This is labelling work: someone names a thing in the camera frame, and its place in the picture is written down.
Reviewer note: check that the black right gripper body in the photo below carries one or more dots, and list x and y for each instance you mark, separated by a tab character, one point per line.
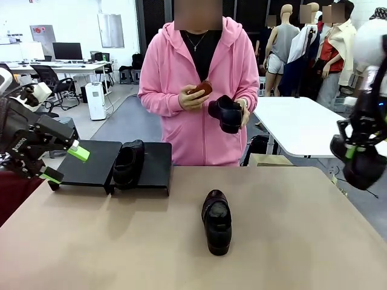
372	117

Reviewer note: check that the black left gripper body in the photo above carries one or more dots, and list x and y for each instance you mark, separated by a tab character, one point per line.
15	148

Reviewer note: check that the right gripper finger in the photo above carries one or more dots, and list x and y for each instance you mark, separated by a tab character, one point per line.
376	140
349	151

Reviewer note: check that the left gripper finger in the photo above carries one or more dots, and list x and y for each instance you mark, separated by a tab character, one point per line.
51	175
57	133

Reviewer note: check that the black ankle shoe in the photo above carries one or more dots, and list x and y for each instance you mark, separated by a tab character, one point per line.
217	235
362	172

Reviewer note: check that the black loafer shoe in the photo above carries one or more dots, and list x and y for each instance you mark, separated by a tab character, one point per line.
128	169

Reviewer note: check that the black chunky round-toe shoe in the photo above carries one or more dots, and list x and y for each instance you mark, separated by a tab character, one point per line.
226	116

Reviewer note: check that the brown shoe brush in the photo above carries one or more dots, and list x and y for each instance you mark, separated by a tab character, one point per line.
203	88

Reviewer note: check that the person's left forearm pink sleeve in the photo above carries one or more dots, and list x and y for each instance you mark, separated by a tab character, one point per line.
253	99

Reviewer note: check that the person's right forearm pink sleeve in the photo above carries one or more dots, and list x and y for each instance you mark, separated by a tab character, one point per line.
157	101

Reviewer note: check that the black metal shoe stand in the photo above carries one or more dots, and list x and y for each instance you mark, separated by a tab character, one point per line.
90	166
157	166

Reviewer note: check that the person's left hand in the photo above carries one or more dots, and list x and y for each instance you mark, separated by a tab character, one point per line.
245	116

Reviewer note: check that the person's right hand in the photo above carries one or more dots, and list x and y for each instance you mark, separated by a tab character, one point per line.
190	99

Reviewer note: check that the white dehumidifier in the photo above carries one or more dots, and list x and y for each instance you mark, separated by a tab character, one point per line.
96	102

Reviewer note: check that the white office desk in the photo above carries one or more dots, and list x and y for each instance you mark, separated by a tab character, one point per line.
87	64

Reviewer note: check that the mannequin in cream jacket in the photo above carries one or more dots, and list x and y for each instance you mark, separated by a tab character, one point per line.
347	45

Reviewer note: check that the beige box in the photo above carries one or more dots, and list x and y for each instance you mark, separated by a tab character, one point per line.
269	160

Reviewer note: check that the black computer monitor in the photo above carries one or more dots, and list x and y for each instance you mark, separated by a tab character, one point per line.
67	50

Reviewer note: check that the white monitor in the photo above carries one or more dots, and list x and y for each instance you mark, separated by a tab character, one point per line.
10	52
31	51

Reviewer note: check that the small grey stool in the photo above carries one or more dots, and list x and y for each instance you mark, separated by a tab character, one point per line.
136	77
126	77

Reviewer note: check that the small black bag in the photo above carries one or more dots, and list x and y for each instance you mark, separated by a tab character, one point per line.
126	68

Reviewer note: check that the grey board with red signs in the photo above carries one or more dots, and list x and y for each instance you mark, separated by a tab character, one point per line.
42	34

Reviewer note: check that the mannequin with white navy garments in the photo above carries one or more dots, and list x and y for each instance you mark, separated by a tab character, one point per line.
299	48

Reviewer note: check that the black backpack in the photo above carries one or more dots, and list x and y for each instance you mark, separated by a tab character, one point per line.
138	62

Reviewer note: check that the background person red mask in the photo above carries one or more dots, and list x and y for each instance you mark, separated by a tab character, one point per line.
318	22

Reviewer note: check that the white wrist watch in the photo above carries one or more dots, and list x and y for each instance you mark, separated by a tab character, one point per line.
243	102

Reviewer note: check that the mannequin in grey tank top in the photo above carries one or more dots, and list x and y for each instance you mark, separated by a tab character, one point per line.
285	39

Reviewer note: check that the person in pink hoodie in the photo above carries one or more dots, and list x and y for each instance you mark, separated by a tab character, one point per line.
169	75

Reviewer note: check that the background person in black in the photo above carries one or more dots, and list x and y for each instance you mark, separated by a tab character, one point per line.
263	45

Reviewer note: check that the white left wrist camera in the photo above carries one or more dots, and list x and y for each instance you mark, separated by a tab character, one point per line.
40	92

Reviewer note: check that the metal wall panel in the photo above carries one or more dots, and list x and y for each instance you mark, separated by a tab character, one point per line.
110	30

